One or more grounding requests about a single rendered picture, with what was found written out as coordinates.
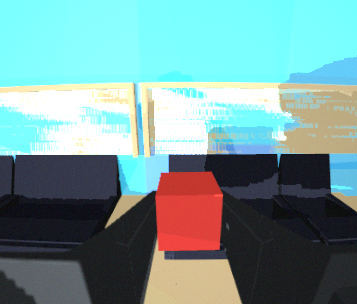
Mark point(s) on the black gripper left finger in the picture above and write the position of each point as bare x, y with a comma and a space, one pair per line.
112, 267

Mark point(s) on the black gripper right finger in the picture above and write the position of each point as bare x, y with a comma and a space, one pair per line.
273, 265

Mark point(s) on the red cube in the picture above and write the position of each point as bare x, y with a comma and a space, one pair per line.
188, 211

